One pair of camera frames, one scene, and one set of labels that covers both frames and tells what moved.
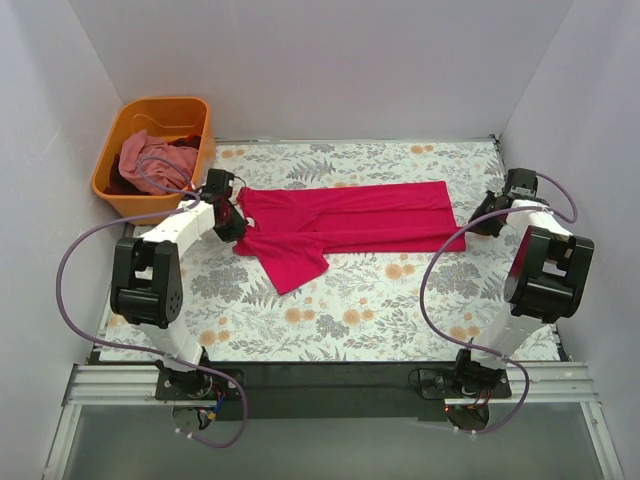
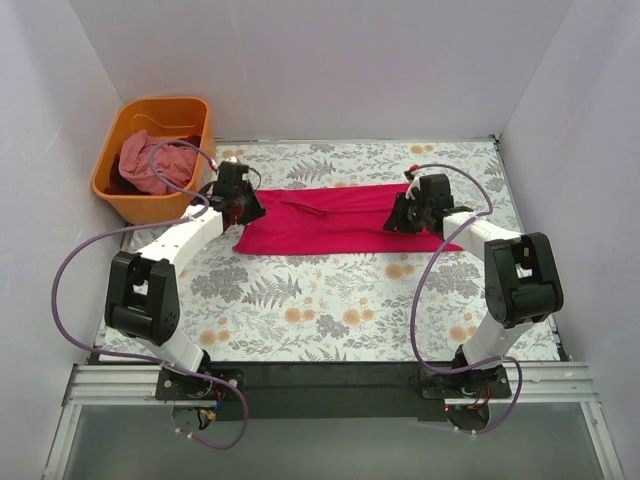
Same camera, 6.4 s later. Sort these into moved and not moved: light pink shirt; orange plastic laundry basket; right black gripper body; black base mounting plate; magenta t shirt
Moved: magenta t shirt; right black gripper body
Not moved: light pink shirt; orange plastic laundry basket; black base mounting plate
